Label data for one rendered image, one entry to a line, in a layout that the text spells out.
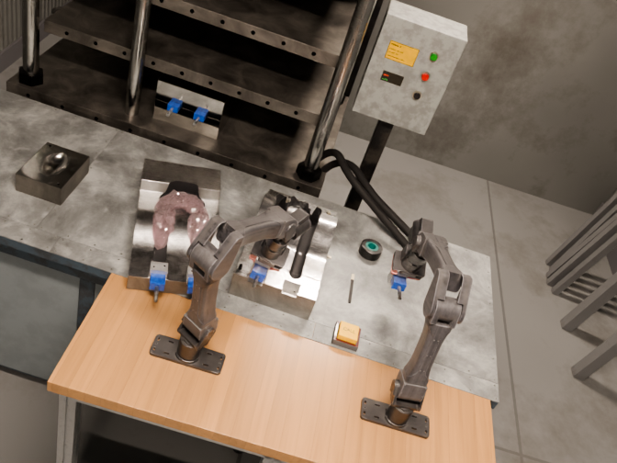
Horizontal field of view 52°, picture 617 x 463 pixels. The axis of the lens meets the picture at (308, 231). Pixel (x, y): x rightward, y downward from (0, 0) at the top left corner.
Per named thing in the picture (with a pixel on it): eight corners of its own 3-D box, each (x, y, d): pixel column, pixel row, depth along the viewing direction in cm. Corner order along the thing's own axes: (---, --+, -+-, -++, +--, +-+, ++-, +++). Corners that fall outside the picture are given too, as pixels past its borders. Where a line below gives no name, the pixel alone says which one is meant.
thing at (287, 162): (317, 200, 256) (321, 189, 252) (5, 94, 252) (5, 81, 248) (345, 107, 322) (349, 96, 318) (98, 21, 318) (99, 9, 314)
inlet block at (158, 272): (162, 309, 181) (165, 296, 177) (145, 307, 179) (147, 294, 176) (165, 276, 190) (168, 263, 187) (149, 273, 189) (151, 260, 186)
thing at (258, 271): (257, 298, 182) (264, 284, 179) (241, 290, 181) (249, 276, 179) (266, 273, 193) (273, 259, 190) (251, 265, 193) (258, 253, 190)
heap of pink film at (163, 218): (207, 255, 197) (211, 237, 192) (148, 249, 192) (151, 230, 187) (207, 202, 216) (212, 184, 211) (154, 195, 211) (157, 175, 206)
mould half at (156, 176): (215, 298, 193) (221, 273, 186) (126, 288, 186) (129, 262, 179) (215, 194, 229) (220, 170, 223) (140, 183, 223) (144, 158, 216)
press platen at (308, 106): (316, 126, 247) (319, 115, 244) (43, 31, 244) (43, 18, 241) (342, 52, 305) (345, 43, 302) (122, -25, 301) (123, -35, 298)
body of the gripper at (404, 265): (394, 251, 197) (401, 242, 191) (424, 260, 198) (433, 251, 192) (390, 270, 194) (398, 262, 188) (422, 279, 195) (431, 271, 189)
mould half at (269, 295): (308, 320, 196) (319, 290, 188) (228, 293, 196) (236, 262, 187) (332, 224, 235) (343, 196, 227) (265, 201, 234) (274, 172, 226)
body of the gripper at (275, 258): (257, 236, 183) (263, 225, 177) (289, 252, 184) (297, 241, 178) (249, 254, 180) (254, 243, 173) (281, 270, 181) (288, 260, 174)
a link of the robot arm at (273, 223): (280, 200, 170) (200, 219, 145) (304, 220, 167) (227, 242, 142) (263, 237, 176) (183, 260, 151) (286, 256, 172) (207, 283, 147)
